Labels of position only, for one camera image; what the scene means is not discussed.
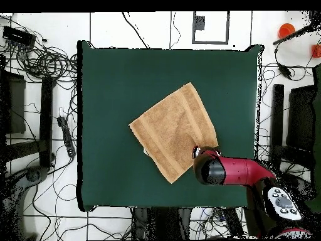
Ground tan terry towel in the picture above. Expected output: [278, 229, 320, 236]
[128, 82, 219, 185]

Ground black flat panel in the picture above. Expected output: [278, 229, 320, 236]
[0, 55, 26, 135]
[286, 84, 317, 151]

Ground black upright bar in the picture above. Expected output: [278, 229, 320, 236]
[268, 83, 285, 164]
[38, 75, 56, 169]

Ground black power adapter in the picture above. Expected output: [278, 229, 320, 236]
[276, 63, 293, 80]

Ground dark green cloth piece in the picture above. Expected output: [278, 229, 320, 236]
[304, 63, 321, 214]

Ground dark green table cloth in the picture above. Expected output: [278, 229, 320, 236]
[76, 40, 264, 213]

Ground dark grey square block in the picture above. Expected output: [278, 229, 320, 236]
[192, 15, 206, 31]

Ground black rod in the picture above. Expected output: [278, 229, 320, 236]
[272, 21, 321, 46]

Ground black power strip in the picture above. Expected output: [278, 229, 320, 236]
[56, 115, 76, 159]

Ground orange cup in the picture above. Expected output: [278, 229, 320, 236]
[277, 23, 296, 40]

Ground grey chair base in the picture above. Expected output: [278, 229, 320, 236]
[0, 164, 50, 240]

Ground black electronics box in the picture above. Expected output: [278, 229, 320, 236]
[1, 25, 37, 48]

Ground grey square frame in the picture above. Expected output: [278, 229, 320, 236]
[191, 11, 230, 45]

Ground tangled black cable bundle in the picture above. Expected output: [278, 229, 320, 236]
[0, 14, 78, 83]

